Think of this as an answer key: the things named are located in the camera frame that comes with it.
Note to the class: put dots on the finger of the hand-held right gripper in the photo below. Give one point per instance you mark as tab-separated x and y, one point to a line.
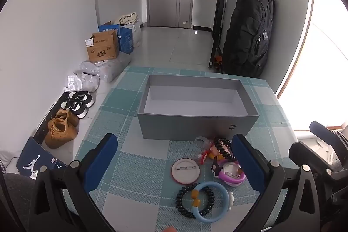
326	132
307	153

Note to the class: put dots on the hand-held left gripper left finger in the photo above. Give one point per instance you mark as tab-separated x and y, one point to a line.
100	164

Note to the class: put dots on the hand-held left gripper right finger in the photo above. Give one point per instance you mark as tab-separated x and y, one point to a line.
247	164

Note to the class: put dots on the pink round badge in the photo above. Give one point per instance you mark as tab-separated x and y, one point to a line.
231	180

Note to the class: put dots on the small black purple clip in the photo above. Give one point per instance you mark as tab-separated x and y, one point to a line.
215	168

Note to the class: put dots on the round white pin badge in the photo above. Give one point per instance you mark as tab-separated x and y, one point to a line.
185	170

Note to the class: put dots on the grey cardboard box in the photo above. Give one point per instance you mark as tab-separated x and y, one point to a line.
190	126

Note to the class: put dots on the tan shoe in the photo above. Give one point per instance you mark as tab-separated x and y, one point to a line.
58	135
68	116

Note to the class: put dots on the teal checked tablecloth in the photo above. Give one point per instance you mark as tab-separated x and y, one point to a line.
122	117

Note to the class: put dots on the clear plastic bag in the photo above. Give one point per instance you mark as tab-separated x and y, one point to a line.
201	141

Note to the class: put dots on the black white sneaker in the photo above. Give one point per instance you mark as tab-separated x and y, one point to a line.
81	98
74	109

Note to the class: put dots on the black shoe mat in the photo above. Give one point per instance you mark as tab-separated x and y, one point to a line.
45	124

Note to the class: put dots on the blue Jordan shoebox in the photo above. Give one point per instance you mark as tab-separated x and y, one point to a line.
30	156

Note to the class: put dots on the white parcel bag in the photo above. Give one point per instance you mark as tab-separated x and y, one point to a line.
84	81

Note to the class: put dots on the grey parcel bag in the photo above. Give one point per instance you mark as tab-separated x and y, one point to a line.
114	66

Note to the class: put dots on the orange black tool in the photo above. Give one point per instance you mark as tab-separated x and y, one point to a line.
217	60

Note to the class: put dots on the brown cardboard box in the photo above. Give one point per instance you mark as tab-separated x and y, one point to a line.
102	47

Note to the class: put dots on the blue cardboard box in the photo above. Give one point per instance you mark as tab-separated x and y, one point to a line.
126	40

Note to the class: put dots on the black backpack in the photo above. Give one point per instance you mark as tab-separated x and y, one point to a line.
244	31

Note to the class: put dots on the white plastic bag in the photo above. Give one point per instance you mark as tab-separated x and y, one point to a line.
136	33

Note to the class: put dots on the cream cloth bag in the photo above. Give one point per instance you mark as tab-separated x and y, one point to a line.
127	18

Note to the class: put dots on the black folding frame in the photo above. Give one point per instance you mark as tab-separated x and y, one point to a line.
221	3

